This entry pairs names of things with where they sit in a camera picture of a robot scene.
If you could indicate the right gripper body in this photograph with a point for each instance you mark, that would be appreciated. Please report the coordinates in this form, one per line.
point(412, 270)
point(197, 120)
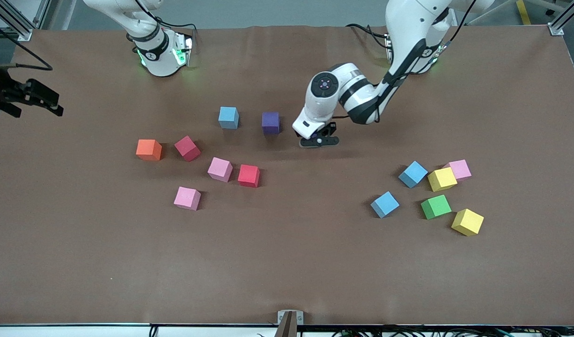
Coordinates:
point(6, 91)

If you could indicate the purple foam cube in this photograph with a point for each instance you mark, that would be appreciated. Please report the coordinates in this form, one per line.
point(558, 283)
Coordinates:
point(270, 122)

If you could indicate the red foam cube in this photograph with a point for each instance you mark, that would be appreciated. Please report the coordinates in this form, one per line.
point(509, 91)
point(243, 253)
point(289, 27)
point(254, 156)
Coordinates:
point(248, 175)

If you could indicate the light blue foam cube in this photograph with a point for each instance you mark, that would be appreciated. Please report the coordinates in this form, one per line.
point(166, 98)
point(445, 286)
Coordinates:
point(228, 117)
point(413, 174)
point(385, 204)

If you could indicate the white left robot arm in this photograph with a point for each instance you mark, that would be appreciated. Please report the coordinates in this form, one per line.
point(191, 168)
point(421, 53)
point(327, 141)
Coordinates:
point(408, 28)

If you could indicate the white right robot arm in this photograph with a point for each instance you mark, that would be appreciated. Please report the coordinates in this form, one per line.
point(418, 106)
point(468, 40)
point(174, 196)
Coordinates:
point(158, 51)

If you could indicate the pink foam cube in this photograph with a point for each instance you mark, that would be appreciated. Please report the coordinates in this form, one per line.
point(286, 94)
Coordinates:
point(461, 169)
point(220, 169)
point(187, 198)

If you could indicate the orange foam cube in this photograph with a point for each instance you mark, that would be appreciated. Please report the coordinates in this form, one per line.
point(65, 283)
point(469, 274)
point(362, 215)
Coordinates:
point(149, 150)

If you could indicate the crimson foam cube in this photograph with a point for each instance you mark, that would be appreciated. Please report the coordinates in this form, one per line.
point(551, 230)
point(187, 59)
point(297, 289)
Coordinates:
point(187, 148)

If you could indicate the brown table cover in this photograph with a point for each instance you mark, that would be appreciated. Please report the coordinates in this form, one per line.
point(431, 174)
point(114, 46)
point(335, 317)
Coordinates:
point(315, 262)

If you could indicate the yellow foam cube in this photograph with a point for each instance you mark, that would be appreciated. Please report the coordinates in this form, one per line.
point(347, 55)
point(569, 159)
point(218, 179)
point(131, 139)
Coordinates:
point(442, 179)
point(467, 222)

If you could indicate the green foam cube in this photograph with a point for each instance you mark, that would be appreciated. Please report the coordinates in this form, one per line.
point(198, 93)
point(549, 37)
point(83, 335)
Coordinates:
point(436, 207)

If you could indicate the aluminium frame profile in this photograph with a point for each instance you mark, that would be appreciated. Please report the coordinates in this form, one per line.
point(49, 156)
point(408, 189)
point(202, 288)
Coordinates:
point(25, 35)
point(556, 30)

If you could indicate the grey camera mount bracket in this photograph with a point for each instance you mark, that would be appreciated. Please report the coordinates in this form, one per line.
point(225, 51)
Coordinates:
point(290, 323)

